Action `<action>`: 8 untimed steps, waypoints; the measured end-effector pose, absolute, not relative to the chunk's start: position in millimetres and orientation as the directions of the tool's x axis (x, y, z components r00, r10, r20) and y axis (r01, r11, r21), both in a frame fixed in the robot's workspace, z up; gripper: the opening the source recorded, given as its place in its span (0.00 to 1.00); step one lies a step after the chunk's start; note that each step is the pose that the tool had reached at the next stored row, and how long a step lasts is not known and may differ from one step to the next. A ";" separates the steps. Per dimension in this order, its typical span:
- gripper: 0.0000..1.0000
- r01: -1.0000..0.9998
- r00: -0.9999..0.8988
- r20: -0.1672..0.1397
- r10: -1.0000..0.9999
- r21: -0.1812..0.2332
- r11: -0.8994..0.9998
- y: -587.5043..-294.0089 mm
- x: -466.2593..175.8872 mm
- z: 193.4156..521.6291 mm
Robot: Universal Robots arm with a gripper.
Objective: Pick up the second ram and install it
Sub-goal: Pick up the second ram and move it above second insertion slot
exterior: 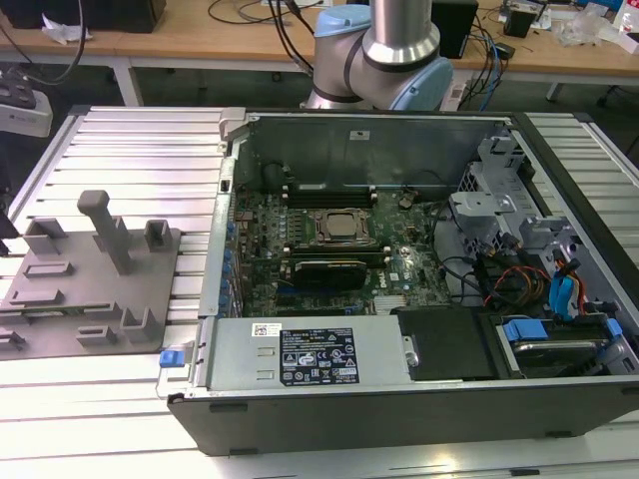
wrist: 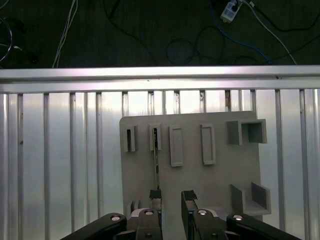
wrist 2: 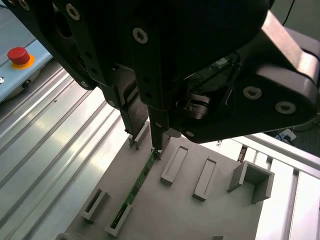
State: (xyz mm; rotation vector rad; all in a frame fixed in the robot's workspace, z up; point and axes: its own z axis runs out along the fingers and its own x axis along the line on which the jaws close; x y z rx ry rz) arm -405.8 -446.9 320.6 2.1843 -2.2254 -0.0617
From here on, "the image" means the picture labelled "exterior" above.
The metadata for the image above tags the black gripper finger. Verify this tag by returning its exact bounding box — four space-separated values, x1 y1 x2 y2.
0 212 16 256

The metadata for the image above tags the black RAM slot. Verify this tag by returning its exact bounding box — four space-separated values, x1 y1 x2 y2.
283 241 393 248
283 194 377 201
283 248 393 255
283 245 393 252
283 198 377 205
283 190 377 197
283 202 377 209
283 252 393 259

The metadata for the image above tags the grey parts rack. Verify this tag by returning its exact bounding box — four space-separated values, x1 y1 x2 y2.
0 189 185 361

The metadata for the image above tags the crumpled white paper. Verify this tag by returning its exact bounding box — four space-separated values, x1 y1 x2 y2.
41 13 95 47

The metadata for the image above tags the large black electronics box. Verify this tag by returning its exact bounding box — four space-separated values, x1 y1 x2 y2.
8 0 162 35

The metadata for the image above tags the silver power supply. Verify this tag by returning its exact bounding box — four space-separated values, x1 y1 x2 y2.
202 314 418 391

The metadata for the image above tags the black expansion slot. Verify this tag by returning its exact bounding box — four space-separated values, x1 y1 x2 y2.
277 297 347 308

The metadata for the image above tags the black graphics card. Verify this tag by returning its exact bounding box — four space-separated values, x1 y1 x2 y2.
291 256 369 291

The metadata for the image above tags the silver CPU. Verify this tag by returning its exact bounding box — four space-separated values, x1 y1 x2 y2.
323 215 358 237

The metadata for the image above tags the silver finned heatsink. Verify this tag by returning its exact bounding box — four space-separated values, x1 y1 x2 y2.
372 294 409 314

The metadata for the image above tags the green motherboard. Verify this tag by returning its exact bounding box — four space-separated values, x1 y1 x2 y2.
232 187 453 318

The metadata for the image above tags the black and silver PC case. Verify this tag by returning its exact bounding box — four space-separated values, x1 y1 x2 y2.
157 107 639 458

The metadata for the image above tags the black plastic cover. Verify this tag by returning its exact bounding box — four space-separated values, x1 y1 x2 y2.
391 306 503 384

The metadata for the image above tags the silver disk bay cage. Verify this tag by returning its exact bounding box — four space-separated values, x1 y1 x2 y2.
447 133 590 280

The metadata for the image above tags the tall black speaker box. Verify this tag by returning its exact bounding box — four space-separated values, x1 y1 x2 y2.
431 0 480 60

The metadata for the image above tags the small black box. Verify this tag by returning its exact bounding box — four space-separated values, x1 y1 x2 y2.
502 7 541 37

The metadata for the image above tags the hard disk in blue carrier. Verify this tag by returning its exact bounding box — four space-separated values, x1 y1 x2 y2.
498 316 623 380

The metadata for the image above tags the clear plastic bag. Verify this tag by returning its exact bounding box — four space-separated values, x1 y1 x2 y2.
551 7 623 49

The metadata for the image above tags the black camera cable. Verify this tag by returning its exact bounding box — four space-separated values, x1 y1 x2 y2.
0 0 87 89

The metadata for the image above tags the wooden desk with white frame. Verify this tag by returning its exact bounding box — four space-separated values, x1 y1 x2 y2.
0 0 639 109

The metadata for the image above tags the metal socket cover frame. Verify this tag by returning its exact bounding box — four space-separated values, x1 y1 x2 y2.
310 209 373 245

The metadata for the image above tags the orange yellow wire bundle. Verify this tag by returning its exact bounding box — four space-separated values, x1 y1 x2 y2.
491 263 553 308

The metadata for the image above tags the blue flat wire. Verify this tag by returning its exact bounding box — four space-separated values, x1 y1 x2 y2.
547 248 590 320

